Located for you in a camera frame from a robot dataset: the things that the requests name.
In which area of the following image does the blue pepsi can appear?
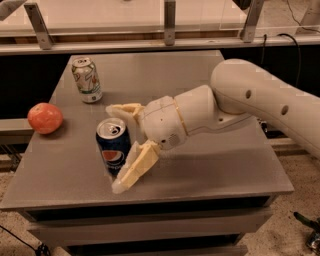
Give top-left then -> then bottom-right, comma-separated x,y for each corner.
96,118 -> 131,177

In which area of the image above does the metal glass railing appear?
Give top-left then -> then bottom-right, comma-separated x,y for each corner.
0,0 -> 319,56

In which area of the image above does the black cable bottom left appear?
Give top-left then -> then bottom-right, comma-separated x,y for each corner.
0,224 -> 52,256

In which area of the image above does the black hanging cable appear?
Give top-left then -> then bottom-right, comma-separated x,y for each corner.
259,32 -> 302,89

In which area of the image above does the dark object bottom right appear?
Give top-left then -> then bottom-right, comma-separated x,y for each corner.
293,211 -> 320,254

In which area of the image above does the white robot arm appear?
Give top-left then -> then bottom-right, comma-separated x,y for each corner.
106,59 -> 320,194

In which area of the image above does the grey drawer cabinet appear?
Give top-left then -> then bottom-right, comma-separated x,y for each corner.
1,51 -> 293,256

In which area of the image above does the red apple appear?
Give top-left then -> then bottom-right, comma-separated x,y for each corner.
27,103 -> 63,134

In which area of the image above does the white green soda can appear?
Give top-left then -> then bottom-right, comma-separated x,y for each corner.
72,57 -> 102,103

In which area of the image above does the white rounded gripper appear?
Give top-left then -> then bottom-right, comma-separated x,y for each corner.
106,96 -> 187,194

